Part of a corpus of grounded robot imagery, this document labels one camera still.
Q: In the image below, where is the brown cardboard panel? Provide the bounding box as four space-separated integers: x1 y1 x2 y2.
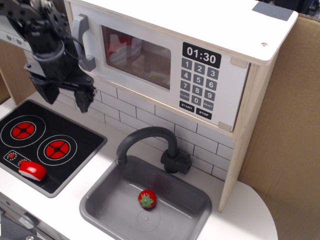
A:
238 15 320 240

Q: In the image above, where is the red white toy sushi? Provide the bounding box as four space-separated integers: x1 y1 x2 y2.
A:
18 160 47 181

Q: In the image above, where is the grey microwave door handle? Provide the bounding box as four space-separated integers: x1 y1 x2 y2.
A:
71 14 96 72

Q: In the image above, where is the grey toy sink basin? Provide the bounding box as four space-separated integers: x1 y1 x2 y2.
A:
79 156 212 240

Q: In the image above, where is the grey toy range hood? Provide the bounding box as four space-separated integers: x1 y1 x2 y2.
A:
0 15 31 52

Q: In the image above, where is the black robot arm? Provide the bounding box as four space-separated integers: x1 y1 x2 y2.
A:
0 0 96 113

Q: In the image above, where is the grey tape patch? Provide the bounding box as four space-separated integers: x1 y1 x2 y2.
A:
252 1 294 21

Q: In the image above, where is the white wooden toy microwave cabinet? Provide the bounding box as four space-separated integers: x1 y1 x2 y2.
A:
64 0 298 212

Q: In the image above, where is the white microwave door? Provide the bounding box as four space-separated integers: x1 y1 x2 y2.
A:
70 2 250 132

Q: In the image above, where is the red toy strawberry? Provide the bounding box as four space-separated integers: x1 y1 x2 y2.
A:
138 189 157 209

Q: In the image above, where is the red orange toy food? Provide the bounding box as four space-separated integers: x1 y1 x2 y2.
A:
105 33 143 67

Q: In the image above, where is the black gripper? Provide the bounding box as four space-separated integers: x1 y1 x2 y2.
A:
24 42 97 113

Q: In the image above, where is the dark grey toy faucet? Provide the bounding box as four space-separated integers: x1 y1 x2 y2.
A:
116 126 192 175

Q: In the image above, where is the black toy stovetop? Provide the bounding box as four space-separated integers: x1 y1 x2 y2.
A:
0 100 107 198

